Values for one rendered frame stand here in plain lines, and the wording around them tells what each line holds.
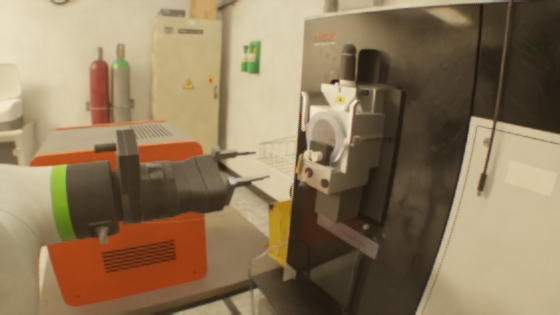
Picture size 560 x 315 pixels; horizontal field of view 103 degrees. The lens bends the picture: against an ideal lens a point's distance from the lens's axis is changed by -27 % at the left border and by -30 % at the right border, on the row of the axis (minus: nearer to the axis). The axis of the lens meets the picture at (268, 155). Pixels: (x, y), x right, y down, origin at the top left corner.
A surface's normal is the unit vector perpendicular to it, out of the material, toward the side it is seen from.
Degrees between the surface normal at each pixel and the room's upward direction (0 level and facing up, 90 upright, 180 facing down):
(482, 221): 90
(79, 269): 90
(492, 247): 90
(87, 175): 33
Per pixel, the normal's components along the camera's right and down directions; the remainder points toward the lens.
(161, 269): 0.53, 0.25
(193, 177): 0.26, -0.70
